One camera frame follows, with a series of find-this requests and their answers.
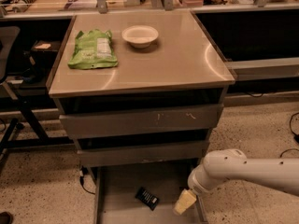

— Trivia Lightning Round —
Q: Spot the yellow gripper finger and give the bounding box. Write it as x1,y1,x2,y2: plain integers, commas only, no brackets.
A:
174,189,197,215

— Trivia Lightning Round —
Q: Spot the dark blue snack bar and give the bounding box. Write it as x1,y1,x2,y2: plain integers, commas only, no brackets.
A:
135,187,160,211

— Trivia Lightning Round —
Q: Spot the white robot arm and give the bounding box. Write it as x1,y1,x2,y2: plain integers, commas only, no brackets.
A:
174,149,299,215

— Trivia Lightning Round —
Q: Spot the middle grey drawer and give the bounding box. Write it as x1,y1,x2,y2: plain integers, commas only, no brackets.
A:
78,140,209,167

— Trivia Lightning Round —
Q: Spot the bottom open grey drawer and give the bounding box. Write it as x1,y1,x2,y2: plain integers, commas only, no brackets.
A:
93,161,208,224

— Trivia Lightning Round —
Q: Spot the grey drawer cabinet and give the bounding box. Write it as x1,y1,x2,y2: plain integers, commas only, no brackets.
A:
46,9,237,224

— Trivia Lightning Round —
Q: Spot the top grey drawer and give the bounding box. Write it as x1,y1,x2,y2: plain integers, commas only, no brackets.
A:
60,104,223,139

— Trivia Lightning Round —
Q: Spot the white bowl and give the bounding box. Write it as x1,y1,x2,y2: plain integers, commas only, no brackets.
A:
121,25,159,49

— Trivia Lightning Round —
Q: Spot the green snack bag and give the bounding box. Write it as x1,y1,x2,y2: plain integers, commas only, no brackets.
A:
68,29,118,70

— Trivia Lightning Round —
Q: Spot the dark shoe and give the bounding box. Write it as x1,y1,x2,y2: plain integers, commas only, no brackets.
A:
0,212,13,224

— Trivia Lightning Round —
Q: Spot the black coiled tool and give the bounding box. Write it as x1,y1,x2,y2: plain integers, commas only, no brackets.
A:
12,0,36,12

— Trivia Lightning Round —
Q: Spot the black cable under cabinet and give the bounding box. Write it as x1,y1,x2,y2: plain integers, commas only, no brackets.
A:
78,166,96,196

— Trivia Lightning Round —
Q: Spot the black floor cable right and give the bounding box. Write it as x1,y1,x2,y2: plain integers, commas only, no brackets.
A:
278,111,299,159

